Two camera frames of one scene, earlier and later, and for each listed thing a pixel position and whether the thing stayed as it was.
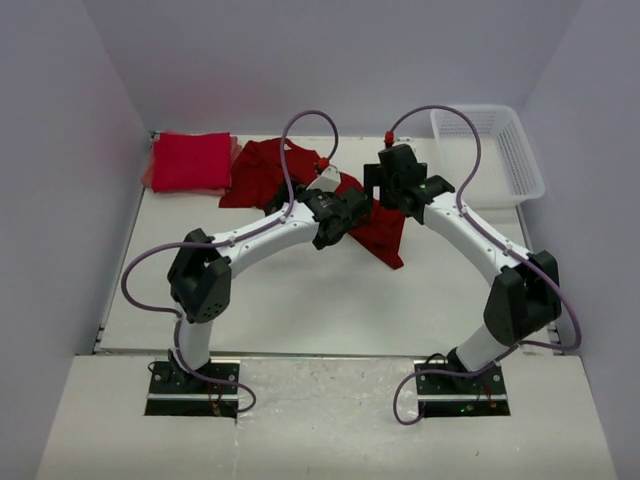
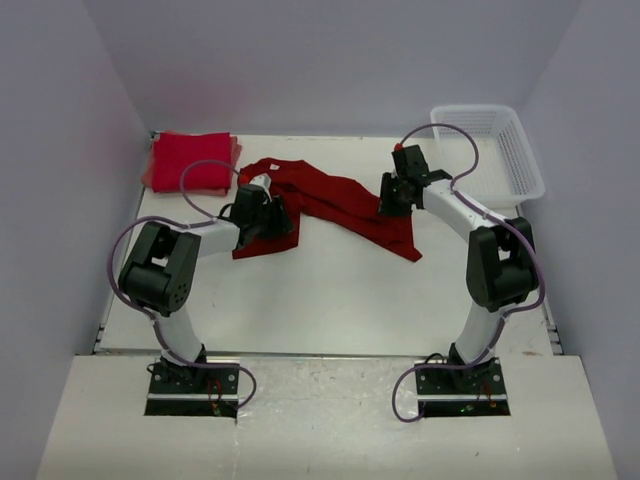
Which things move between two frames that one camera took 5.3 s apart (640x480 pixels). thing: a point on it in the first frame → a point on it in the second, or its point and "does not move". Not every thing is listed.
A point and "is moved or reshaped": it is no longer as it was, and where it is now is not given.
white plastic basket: x=508 y=168 does not move
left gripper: x=299 y=190 → x=280 y=223
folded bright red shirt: x=191 y=161 does not move
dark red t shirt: x=254 y=177 is moved or reshaped
